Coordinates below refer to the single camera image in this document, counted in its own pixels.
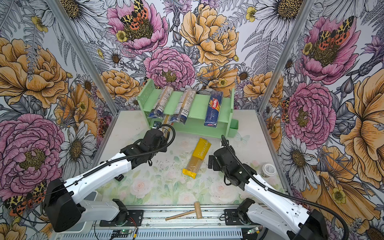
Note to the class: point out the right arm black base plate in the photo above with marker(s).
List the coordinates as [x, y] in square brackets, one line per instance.
[233, 218]

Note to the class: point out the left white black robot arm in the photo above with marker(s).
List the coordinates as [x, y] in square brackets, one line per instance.
[65, 204]

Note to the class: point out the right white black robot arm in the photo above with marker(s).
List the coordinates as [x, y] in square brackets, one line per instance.
[286, 218]

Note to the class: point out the black handheld remote device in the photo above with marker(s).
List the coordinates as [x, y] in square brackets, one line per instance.
[119, 178]

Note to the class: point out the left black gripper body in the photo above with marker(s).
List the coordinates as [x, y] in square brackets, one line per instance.
[163, 143]

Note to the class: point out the clear spaghetti bag white label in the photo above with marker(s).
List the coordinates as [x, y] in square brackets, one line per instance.
[183, 108]

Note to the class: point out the green wooden two-tier shelf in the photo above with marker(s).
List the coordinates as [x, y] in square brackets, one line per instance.
[227, 126]

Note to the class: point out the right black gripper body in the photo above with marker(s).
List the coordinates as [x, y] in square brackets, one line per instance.
[216, 166]

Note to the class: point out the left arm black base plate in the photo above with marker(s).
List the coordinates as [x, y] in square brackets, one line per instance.
[131, 218]

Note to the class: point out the yellow spaghetti bag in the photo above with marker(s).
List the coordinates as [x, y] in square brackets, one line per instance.
[197, 158]

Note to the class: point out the red-ended clear spaghetti bag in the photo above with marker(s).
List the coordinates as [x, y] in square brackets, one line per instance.
[167, 120]

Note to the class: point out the clear spaghetti bag dark end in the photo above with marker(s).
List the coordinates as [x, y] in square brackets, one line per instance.
[159, 106]

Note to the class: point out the small wooden mallet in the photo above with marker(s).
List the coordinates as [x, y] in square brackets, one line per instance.
[197, 210]

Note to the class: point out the clear tape roll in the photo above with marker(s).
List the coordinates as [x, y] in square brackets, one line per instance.
[269, 170]

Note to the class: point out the blue Barilla spaghetti bag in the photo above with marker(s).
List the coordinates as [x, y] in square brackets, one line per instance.
[213, 109]

